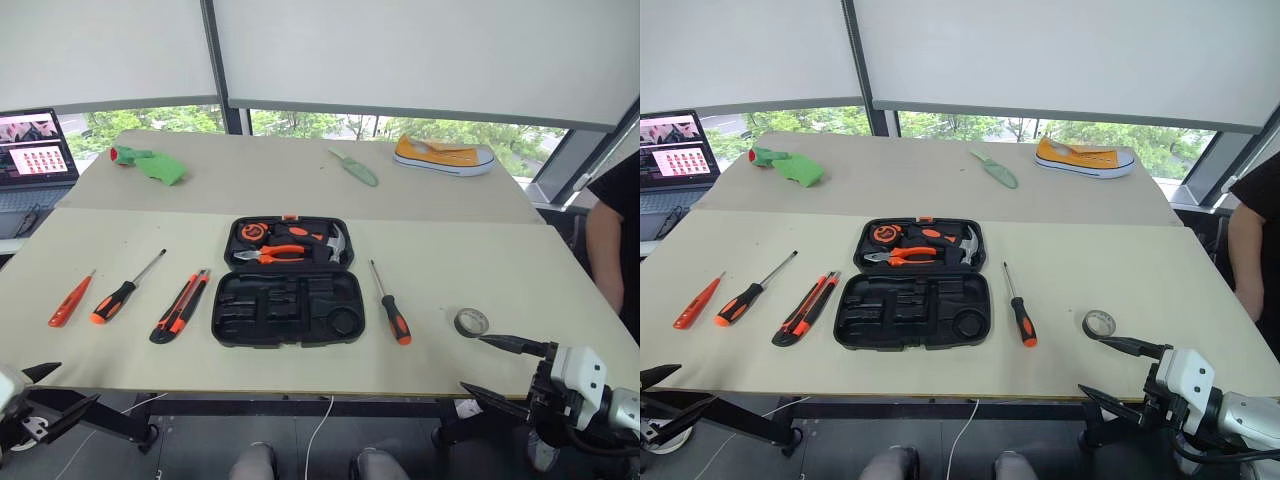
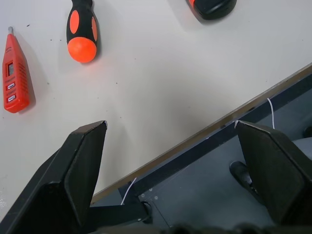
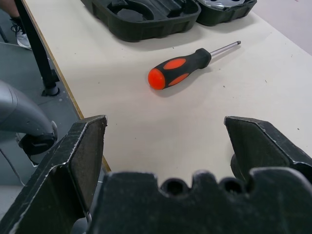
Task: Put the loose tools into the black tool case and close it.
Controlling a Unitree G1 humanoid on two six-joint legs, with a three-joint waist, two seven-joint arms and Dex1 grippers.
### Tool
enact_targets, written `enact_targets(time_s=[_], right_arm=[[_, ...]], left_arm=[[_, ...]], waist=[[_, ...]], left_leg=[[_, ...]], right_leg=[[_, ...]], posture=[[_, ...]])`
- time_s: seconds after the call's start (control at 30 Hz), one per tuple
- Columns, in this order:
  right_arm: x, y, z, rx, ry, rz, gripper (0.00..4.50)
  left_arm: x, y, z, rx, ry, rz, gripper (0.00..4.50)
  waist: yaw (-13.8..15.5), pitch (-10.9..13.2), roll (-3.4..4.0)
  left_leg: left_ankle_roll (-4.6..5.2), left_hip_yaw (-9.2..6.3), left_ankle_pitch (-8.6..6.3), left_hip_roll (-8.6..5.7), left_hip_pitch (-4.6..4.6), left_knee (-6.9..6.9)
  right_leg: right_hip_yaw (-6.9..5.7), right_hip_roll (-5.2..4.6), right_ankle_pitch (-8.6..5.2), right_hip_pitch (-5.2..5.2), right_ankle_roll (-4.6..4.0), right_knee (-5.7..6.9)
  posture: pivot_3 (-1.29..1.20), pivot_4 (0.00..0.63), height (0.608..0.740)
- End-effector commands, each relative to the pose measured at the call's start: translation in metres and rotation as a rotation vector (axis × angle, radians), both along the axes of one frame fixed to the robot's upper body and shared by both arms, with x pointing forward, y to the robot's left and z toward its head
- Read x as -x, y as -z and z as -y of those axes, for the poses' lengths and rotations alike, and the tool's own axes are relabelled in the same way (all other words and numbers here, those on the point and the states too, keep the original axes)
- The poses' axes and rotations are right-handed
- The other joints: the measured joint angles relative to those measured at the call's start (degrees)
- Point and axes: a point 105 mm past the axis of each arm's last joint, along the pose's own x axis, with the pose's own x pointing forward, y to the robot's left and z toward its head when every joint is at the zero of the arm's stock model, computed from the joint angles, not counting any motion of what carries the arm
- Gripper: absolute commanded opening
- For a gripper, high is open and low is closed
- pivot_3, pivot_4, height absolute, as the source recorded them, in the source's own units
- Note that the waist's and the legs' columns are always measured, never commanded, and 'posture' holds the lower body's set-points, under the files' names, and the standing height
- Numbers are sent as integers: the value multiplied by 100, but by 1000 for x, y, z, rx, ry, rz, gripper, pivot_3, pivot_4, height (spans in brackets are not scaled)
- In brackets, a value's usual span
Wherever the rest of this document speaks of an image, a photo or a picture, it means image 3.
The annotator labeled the black plastic tool case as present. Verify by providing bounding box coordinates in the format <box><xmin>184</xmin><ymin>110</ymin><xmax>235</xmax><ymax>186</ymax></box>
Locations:
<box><xmin>80</xmin><ymin>0</ymin><xmax>258</xmax><ymax>42</ymax></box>

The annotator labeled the black metal table leg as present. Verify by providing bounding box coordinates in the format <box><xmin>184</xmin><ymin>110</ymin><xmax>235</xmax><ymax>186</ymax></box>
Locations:
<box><xmin>14</xmin><ymin>0</ymin><xmax>60</xmax><ymax>97</ymax></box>

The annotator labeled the orange and black screwdriver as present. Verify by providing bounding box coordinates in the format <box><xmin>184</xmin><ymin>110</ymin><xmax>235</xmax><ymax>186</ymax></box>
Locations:
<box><xmin>147</xmin><ymin>40</ymin><xmax>242</xmax><ymax>91</ymax></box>

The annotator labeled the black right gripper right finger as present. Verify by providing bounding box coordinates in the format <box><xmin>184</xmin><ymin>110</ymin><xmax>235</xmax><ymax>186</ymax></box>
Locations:
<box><xmin>223</xmin><ymin>116</ymin><xmax>312</xmax><ymax>182</ymax></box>

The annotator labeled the white and black sneaker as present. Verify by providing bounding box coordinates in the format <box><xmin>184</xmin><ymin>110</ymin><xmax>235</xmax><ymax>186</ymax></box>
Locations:
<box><xmin>9</xmin><ymin>16</ymin><xmax>33</xmax><ymax>51</ymax></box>

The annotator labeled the thin grey cable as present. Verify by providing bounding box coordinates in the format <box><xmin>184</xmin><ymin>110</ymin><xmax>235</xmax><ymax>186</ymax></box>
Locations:
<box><xmin>0</xmin><ymin>148</ymin><xmax>26</xmax><ymax>187</ymax></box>

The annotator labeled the silver robot body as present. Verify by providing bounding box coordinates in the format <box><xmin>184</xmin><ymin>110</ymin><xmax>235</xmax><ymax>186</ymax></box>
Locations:
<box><xmin>0</xmin><ymin>79</ymin><xmax>59</xmax><ymax>167</ymax></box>

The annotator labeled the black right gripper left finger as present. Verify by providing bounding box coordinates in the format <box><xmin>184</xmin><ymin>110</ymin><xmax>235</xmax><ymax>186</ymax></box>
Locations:
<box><xmin>0</xmin><ymin>115</ymin><xmax>108</xmax><ymax>234</ymax></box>

